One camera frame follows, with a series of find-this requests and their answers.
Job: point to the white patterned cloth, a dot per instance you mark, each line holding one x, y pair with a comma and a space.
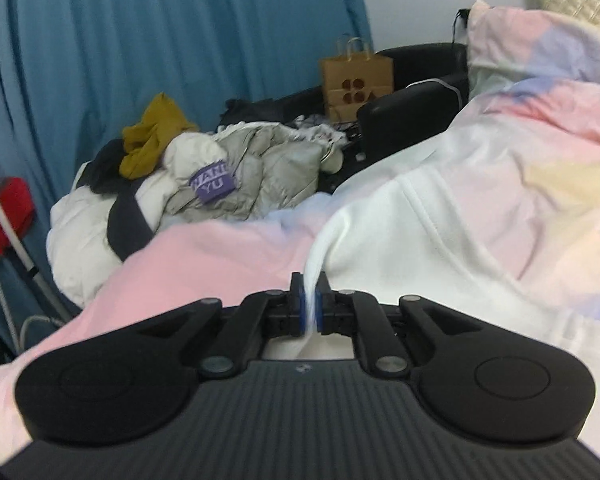
325, 132

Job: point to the black cloth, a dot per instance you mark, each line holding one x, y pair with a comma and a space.
105, 165

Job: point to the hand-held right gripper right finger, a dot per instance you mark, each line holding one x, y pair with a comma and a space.
321, 310

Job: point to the brown paper bag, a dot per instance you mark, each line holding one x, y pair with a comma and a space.
357, 85

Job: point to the black box on bed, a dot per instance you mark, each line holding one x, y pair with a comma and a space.
410, 115

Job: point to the blue curtain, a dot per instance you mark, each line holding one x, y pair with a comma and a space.
155, 35

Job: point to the red cloth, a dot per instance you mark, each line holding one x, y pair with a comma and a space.
5, 210

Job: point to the pastel bed blanket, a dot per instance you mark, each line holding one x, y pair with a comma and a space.
220, 250

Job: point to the white puffer jacket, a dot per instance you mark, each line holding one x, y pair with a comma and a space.
80, 240

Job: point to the mustard yellow cloth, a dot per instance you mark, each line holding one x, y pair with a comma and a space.
155, 130

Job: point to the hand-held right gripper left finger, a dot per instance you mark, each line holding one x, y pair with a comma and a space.
302, 307

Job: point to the white hoodie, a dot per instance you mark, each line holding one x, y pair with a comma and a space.
380, 230

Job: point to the black garment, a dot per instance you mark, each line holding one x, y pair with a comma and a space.
260, 110

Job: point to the pastel pillow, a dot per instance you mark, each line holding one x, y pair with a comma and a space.
530, 40

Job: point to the grey jacket with purple patch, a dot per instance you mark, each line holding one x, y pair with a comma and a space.
275, 170

